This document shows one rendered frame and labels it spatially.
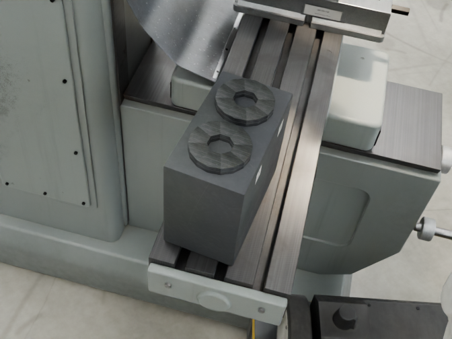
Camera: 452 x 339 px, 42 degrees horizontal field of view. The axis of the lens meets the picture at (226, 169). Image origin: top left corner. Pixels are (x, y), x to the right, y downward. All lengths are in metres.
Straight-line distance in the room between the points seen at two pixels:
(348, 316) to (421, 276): 0.94
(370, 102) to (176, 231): 0.65
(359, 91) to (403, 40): 1.69
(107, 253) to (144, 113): 0.54
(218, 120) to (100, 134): 0.68
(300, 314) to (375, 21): 0.66
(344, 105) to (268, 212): 0.45
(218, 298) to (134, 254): 0.90
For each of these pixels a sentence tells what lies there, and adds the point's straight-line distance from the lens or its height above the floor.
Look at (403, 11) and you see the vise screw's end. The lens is 1.42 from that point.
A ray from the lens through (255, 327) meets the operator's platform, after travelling 1.49.
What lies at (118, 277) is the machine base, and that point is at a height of 0.13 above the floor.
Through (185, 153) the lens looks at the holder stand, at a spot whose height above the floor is 1.13.
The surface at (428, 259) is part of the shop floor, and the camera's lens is 2.23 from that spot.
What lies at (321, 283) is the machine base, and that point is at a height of 0.20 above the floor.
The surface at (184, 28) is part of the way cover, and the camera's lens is 1.39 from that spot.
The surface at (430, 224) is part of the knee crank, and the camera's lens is 1.59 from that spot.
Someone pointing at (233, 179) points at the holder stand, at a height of 1.13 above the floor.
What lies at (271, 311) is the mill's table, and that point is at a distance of 0.94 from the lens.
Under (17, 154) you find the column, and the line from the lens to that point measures 1.68.
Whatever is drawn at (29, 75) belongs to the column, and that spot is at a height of 0.81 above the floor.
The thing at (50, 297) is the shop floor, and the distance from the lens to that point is 2.00.
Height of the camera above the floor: 1.74
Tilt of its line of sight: 50 degrees down
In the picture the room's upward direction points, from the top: 7 degrees clockwise
